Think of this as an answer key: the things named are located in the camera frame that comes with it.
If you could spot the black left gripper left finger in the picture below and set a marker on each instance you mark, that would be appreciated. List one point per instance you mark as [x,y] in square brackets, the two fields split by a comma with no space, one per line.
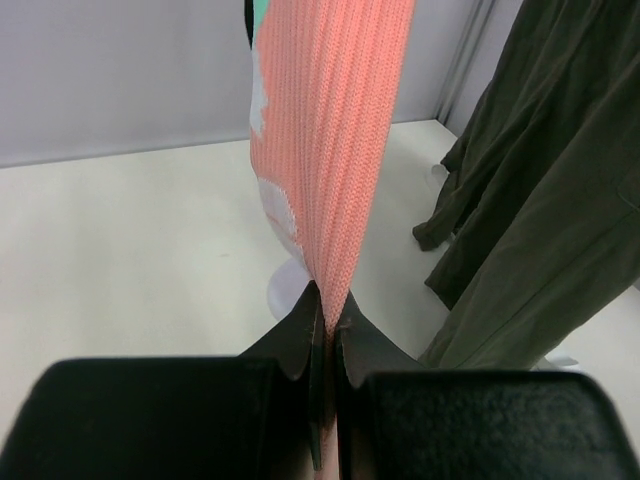
[257,415]

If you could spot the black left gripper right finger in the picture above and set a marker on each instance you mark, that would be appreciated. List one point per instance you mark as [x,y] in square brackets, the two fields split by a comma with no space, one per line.
[398,420]

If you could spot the silver clothes rack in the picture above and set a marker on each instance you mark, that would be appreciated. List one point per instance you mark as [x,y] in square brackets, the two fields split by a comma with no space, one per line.
[288,282]

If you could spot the olive green hanging garment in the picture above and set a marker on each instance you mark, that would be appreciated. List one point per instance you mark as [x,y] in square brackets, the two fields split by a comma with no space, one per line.
[539,212]

